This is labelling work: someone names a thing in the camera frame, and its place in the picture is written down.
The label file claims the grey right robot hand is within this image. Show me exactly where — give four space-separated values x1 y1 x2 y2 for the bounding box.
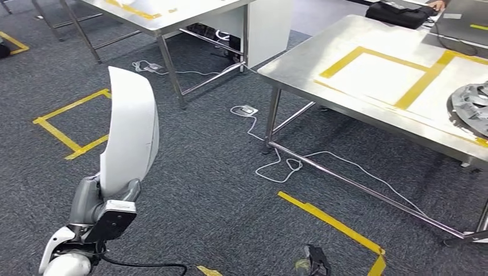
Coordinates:
303 243 333 276

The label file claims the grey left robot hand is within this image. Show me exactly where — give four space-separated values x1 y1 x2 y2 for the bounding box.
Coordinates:
68 175 142 229

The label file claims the white curved plastic part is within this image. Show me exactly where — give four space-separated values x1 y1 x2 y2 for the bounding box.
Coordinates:
99 66 160 199

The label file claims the grey round metal part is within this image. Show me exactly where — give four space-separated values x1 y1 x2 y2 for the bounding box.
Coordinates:
451 80 488 139

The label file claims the large steel workbench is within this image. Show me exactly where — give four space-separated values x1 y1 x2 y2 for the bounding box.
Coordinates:
257 14 488 248

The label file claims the black bag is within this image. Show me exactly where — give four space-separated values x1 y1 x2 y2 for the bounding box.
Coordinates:
365 1 440 30

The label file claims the yellow floor tape corner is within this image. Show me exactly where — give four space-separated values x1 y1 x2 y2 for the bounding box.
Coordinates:
277 191 387 276

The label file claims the short yellow floor tape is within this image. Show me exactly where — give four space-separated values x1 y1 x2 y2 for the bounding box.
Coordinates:
196 265 224 276

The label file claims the yellow tape on steel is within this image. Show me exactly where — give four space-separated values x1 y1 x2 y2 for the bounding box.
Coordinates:
105 0 163 21

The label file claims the steel table white panel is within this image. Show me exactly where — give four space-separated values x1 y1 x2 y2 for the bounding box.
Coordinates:
32 0 294 110

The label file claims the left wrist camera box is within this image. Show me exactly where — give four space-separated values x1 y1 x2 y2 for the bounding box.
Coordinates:
82 200 138 244

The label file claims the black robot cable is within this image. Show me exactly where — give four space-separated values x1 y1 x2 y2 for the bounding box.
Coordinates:
93 247 188 276

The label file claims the long white floor cable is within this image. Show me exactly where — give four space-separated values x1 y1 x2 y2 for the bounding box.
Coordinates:
230 105 430 218

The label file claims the black box with cables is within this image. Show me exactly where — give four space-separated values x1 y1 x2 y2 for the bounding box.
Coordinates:
186 22 246 64

